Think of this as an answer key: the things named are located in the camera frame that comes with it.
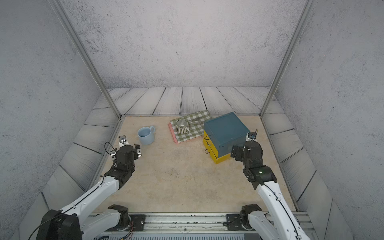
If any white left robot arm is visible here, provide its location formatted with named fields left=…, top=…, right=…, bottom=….
left=31, top=142, right=142, bottom=240

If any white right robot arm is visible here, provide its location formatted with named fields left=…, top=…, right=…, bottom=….
left=231, top=139, right=309, bottom=240

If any teal drawer cabinet box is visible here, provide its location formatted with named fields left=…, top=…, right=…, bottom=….
left=204, top=112, right=250, bottom=157

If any light blue mug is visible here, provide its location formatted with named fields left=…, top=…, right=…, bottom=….
left=138, top=126, right=156, bottom=146

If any pink tray under cloth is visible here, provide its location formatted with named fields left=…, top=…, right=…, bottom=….
left=169, top=123, right=178, bottom=144

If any green striped ceramic cup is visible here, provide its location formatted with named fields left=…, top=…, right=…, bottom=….
left=175, top=119, right=190, bottom=135

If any green checkered cloth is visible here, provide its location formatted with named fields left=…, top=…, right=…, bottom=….
left=170, top=110, right=213, bottom=144

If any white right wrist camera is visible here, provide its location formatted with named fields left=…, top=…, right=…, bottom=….
left=246, top=132, right=257, bottom=142

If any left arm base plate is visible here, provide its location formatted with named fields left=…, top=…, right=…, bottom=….
left=106, top=214, right=147, bottom=232

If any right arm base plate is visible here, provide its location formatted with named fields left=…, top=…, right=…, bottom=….
left=223, top=214, right=254, bottom=231

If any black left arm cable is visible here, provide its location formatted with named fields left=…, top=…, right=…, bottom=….
left=28, top=141, right=134, bottom=240

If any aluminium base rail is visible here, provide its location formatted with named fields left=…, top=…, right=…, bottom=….
left=53, top=211, right=320, bottom=240

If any aluminium frame post right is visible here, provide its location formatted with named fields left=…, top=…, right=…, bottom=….
left=259, top=0, right=315, bottom=119

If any aluminium frame post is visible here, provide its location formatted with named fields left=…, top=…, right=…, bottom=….
left=259, top=0, right=315, bottom=119
left=49, top=0, right=122, bottom=120

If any aluminium frame post left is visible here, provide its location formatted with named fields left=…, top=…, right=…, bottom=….
left=49, top=0, right=122, bottom=120

